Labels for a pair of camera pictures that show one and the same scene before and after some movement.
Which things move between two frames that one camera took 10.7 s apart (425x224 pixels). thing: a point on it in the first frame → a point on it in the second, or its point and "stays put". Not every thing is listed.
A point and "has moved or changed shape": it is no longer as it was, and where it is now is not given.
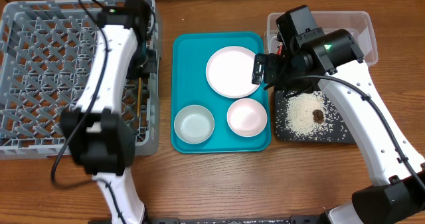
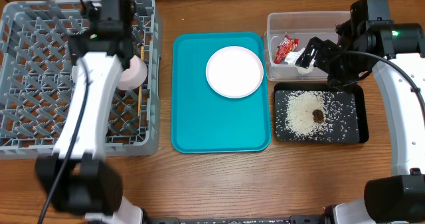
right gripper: x=271 y=62 → x=323 y=63
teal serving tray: x=190 y=54 stays put
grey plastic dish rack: x=47 y=49 stays put
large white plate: x=230 y=72 stays put
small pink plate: x=247 y=117 has moved or changed shape
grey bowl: x=194 y=124 → x=75 y=74
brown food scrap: x=318 y=115 stays put
